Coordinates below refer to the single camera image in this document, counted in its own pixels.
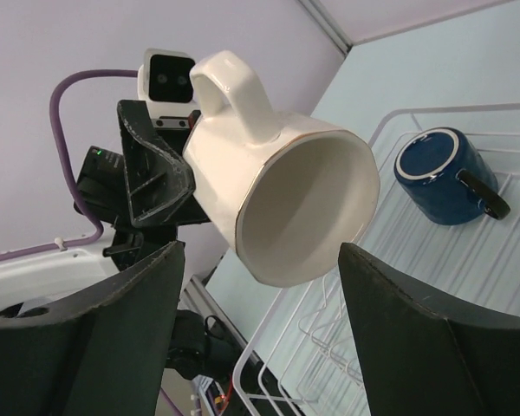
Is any right aluminium frame post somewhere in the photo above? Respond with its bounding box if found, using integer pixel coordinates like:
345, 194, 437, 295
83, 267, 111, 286
297, 0, 353, 57

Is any white ceramic mug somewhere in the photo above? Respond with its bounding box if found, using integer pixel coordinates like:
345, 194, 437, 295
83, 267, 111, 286
183, 50, 380, 288

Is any dark blue ceramic mug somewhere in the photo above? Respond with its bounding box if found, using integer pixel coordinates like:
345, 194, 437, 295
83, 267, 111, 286
393, 127, 510, 226

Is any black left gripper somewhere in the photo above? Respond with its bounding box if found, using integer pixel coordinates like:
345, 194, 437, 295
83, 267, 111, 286
110, 100, 209, 270

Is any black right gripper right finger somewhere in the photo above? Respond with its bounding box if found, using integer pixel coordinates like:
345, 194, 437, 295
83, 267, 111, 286
338, 243, 520, 415

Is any white wire dish rack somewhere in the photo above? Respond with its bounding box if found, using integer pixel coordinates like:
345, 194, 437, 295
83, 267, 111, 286
233, 103, 520, 415

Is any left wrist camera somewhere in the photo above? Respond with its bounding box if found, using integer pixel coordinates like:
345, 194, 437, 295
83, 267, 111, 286
138, 48, 195, 104

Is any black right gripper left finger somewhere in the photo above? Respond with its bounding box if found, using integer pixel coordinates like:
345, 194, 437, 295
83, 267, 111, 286
0, 241, 185, 415

